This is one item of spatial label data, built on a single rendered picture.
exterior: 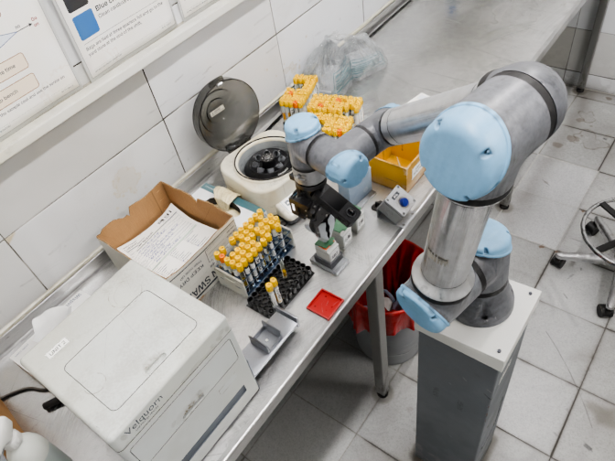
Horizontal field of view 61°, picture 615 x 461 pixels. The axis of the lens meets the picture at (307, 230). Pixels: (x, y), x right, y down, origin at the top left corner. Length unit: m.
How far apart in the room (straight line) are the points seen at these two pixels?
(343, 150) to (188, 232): 0.61
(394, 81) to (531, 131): 1.33
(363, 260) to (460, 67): 0.96
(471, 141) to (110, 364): 0.70
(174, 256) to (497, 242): 0.82
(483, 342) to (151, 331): 0.69
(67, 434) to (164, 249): 0.50
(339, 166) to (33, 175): 0.75
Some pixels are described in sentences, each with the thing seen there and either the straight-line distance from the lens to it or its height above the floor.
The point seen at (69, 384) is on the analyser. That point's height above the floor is 1.17.
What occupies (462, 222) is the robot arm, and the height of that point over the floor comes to 1.36.
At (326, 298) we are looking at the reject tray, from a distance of 1.32.
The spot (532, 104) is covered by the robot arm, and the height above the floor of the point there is 1.54.
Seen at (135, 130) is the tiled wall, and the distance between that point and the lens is 1.53.
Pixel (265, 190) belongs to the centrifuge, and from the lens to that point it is 1.45.
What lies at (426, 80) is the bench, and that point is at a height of 0.88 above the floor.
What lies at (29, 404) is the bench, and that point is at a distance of 1.45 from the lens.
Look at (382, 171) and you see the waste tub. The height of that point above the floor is 0.93.
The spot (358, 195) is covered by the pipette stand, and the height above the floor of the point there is 0.91.
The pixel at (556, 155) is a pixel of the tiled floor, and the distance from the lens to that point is 3.12.
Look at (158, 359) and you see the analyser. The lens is 0.98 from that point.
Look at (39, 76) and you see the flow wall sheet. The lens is 1.34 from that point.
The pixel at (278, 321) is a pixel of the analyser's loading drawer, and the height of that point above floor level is 0.91.
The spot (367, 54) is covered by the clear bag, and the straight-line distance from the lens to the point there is 2.04.
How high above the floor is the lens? 1.95
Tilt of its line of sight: 47 degrees down
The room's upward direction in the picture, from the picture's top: 12 degrees counter-clockwise
